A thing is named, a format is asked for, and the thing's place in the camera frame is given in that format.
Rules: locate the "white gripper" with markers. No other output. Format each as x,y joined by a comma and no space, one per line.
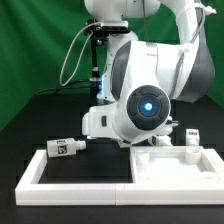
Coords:
98,123

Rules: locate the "white square table top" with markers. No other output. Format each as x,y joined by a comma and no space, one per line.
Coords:
175,164

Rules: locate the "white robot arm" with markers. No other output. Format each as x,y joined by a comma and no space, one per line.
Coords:
142,78

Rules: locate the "white U-shaped fence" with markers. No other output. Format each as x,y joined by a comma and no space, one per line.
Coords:
31,192

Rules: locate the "fixed camera on stand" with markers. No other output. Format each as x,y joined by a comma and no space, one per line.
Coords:
115,33

